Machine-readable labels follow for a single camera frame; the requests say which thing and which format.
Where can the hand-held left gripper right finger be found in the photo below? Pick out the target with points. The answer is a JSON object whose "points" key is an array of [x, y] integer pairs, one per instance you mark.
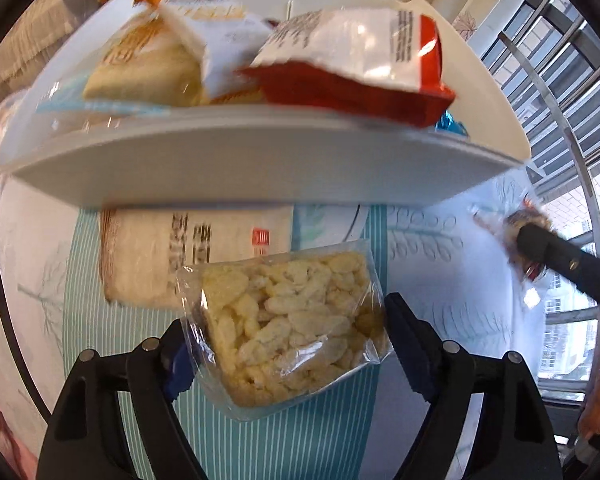
{"points": [[405, 340]]}

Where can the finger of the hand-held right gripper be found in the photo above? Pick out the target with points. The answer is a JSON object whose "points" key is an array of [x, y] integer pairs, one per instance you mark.
{"points": [[570, 265]]}

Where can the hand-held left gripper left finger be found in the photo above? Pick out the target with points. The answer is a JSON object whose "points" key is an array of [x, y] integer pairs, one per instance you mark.
{"points": [[175, 380]]}

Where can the brown nut candy packet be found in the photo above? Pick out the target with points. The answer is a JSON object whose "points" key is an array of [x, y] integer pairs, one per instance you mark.
{"points": [[525, 220]]}

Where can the clear puffed rice cracker packet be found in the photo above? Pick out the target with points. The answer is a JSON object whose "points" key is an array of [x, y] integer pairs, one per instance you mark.
{"points": [[290, 320]]}

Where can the blue candy wrapper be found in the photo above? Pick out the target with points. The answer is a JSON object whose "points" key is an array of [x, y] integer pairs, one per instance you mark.
{"points": [[450, 127]]}

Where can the white plastic bin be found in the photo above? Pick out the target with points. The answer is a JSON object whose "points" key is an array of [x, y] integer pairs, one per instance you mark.
{"points": [[260, 160]]}

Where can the clear bread packet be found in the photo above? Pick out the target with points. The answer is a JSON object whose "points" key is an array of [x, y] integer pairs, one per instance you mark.
{"points": [[135, 70]]}

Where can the orange white snack packet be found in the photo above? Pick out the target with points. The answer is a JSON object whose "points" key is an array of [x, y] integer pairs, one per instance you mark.
{"points": [[220, 30]]}

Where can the window with steel grille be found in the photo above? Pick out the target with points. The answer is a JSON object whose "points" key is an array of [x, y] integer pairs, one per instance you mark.
{"points": [[582, 170]]}

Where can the white cracker packet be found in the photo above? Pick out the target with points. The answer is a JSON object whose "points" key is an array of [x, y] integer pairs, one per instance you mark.
{"points": [[155, 260]]}

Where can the cloth covered cabinet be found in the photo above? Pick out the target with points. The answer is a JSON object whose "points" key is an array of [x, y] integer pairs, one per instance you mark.
{"points": [[30, 35]]}

